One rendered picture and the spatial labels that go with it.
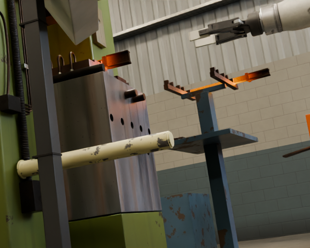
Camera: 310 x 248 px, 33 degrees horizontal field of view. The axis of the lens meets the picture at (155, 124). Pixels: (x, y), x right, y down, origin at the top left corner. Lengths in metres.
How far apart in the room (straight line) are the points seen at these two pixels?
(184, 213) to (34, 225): 3.83
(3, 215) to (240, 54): 8.51
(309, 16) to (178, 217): 3.85
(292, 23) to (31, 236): 0.99
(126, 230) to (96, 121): 0.34
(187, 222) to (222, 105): 4.67
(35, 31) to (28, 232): 0.56
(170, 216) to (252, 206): 4.18
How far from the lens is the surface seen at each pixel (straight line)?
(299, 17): 1.67
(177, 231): 5.30
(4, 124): 1.48
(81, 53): 2.16
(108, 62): 1.83
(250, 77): 2.36
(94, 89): 1.66
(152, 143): 1.30
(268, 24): 1.68
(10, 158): 1.47
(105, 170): 1.60
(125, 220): 1.60
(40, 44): 1.25
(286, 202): 9.20
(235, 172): 9.44
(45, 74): 1.23
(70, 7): 1.22
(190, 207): 5.26
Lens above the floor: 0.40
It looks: 11 degrees up
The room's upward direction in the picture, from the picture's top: 8 degrees counter-clockwise
